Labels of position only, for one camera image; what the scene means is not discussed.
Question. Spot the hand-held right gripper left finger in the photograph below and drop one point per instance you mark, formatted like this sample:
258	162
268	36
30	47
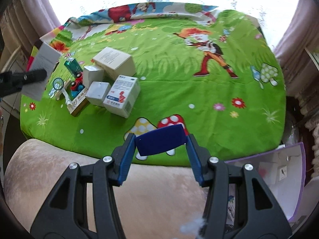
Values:
125	159

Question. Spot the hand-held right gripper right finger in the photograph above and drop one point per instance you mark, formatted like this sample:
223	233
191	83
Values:
195	159

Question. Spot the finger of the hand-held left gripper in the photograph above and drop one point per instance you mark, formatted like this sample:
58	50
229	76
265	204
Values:
32	76

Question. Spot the navy blue box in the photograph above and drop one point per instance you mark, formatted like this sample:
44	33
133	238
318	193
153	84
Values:
160	139

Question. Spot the red and blue toy car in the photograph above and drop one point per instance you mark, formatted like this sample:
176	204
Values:
77	83

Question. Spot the large cream box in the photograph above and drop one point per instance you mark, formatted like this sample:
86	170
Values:
112	59

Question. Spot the purple cardboard box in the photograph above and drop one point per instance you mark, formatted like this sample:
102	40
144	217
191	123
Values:
274	199

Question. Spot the white carved dresser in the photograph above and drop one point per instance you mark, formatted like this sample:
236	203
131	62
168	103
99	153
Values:
15	59

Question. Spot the teal green box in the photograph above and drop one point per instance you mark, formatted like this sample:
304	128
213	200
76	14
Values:
73	66

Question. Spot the small plain white box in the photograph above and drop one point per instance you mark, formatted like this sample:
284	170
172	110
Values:
98	92
93	76

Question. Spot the white box red figure print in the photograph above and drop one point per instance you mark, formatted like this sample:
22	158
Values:
122	94

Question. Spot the pink curtain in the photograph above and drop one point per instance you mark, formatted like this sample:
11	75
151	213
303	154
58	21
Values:
32	10
299	29

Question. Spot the green cartoon printed bedsheet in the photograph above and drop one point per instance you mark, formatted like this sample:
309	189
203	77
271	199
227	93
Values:
174	92

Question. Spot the beige plush cushion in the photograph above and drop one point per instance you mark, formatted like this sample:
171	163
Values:
49	154

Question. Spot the beige knitted cloth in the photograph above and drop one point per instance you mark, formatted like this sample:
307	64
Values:
311	119

